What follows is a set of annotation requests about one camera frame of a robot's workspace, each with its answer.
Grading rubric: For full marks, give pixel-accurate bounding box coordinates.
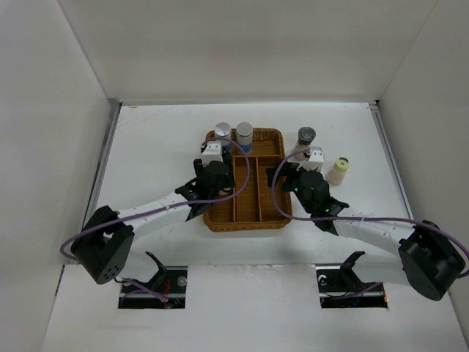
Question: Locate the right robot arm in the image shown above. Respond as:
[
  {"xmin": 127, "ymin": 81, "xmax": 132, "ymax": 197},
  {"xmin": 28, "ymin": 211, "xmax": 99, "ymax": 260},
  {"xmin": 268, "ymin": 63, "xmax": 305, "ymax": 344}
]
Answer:
[{"xmin": 266, "ymin": 161, "xmax": 468, "ymax": 301}]

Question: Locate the small black-cap glass jar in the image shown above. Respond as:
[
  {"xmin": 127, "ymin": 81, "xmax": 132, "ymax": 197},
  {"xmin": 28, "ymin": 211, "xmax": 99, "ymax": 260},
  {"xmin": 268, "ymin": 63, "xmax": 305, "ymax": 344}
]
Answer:
[{"xmin": 218, "ymin": 188, "xmax": 233, "ymax": 197}]

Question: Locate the blue-label silver-cap bottle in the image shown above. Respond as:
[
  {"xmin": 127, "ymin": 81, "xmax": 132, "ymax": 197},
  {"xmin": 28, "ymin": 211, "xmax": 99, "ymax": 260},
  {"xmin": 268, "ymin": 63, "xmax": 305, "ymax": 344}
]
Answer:
[
  {"xmin": 236, "ymin": 122, "xmax": 254, "ymax": 155},
  {"xmin": 214, "ymin": 122, "xmax": 232, "ymax": 152}
]

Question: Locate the brown wicker divided basket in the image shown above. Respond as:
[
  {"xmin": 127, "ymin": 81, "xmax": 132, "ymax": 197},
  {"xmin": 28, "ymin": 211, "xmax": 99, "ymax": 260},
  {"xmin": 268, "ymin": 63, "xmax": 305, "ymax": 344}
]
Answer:
[{"xmin": 203, "ymin": 128, "xmax": 292, "ymax": 232}]

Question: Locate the black-top grinder jar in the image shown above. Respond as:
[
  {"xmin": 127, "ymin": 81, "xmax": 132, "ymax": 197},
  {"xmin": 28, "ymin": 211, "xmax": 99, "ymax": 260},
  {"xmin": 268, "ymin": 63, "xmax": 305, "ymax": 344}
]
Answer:
[{"xmin": 293, "ymin": 126, "xmax": 317, "ymax": 161}]

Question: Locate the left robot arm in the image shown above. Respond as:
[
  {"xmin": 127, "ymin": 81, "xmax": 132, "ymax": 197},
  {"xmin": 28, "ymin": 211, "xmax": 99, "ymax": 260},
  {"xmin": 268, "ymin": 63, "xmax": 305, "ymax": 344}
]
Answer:
[{"xmin": 71, "ymin": 159, "xmax": 235, "ymax": 293}]

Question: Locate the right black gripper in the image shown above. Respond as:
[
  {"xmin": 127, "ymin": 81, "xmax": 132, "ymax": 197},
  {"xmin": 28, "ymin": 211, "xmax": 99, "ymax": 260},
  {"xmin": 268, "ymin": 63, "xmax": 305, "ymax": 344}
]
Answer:
[{"xmin": 266, "ymin": 159, "xmax": 317, "ymax": 214}]

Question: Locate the pink-lid spice jar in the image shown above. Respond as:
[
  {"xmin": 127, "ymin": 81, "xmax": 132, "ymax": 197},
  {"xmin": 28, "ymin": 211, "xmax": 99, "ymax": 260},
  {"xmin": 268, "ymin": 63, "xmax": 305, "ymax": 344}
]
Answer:
[{"xmin": 311, "ymin": 161, "xmax": 323, "ymax": 173}]

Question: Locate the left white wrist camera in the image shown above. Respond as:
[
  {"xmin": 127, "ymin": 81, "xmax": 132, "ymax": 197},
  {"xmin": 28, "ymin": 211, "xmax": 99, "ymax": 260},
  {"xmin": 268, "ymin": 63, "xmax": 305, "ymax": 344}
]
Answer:
[{"xmin": 201, "ymin": 141, "xmax": 224, "ymax": 167}]

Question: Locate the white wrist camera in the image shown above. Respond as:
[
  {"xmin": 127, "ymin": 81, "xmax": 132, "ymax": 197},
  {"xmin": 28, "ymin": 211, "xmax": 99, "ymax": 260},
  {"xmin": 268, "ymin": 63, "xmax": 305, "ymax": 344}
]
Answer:
[
  {"xmin": 201, "ymin": 141, "xmax": 224, "ymax": 167},
  {"xmin": 302, "ymin": 147, "xmax": 325, "ymax": 171}
]

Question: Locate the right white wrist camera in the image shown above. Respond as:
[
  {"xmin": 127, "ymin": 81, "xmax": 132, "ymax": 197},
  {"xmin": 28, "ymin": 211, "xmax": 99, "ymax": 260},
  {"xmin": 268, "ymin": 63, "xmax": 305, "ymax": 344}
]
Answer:
[{"xmin": 302, "ymin": 147, "xmax": 325, "ymax": 171}]

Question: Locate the cream-lid spice jar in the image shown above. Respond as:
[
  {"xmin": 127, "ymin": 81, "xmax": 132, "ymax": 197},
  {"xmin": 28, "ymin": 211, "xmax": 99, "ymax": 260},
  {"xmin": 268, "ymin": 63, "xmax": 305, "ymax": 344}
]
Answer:
[{"xmin": 325, "ymin": 157, "xmax": 350, "ymax": 186}]

